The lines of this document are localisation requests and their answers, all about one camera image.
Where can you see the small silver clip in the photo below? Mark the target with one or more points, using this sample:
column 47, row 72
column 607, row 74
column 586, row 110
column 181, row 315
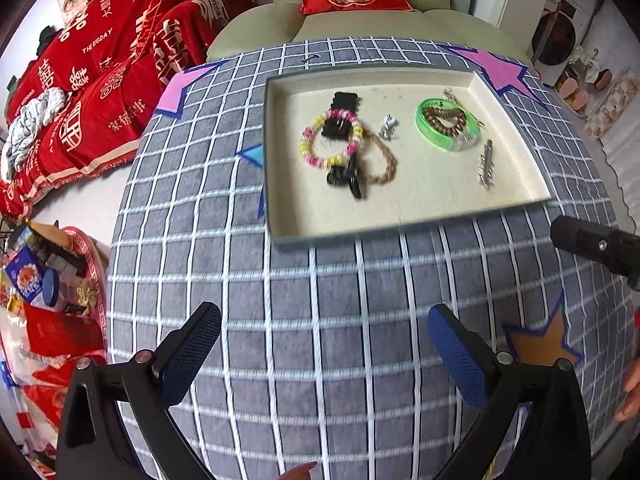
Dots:
column 450, row 95

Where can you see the beige green armchair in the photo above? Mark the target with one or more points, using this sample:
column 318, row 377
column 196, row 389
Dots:
column 260, row 30

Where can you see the brown star sticker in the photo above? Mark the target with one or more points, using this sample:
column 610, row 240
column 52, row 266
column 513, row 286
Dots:
column 540, row 342

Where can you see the white appliance with dark door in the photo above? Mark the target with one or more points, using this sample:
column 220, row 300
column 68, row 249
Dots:
column 565, row 30

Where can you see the patterned beige box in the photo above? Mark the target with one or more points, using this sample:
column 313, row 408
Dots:
column 612, row 105

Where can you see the black claw hair clip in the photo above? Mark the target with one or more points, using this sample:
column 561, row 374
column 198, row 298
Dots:
column 340, row 177

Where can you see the round red tray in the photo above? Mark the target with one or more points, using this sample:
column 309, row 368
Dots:
column 85, row 255

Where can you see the person's right hand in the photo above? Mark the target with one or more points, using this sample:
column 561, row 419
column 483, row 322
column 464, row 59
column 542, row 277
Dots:
column 631, row 400

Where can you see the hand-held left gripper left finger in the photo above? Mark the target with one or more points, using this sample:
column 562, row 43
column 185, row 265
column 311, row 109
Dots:
column 192, row 350

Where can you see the blue printed box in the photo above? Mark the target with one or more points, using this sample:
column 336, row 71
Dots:
column 25, row 275

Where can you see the pair of pink slippers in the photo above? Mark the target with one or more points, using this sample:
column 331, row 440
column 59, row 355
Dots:
column 575, row 92

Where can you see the grey tray with cream lining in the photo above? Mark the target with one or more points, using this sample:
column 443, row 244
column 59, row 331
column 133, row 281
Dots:
column 425, row 200

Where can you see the pink star sticker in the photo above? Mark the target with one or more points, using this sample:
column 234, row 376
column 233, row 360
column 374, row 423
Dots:
column 182, row 92
column 495, row 70

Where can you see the blue round lid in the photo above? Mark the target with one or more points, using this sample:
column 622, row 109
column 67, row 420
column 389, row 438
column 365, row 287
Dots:
column 50, row 287

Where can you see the silver filigree pendant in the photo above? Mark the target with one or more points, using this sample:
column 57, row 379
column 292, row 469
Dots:
column 387, row 127

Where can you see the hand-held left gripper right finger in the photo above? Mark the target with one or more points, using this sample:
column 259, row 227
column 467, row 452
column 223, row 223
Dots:
column 455, row 355

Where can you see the red printed blanket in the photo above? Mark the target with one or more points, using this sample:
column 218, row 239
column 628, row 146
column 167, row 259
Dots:
column 125, row 35

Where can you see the blue triangle sticker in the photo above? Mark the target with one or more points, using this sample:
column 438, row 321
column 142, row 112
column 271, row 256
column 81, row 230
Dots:
column 254, row 155

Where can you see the person's left hand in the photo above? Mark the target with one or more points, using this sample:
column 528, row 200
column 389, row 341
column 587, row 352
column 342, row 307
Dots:
column 300, row 472

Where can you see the red packet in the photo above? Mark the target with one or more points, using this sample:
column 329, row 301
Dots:
column 55, row 332

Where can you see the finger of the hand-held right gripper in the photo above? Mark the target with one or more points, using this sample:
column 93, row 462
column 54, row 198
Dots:
column 595, row 245

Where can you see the grey checked tablecloth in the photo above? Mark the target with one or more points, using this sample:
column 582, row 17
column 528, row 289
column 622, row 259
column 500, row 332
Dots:
column 325, row 335

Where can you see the small white figurine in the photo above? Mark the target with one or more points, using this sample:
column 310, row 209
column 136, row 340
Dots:
column 587, row 62

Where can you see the grey white braided cloth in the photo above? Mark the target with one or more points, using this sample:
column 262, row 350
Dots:
column 30, row 125

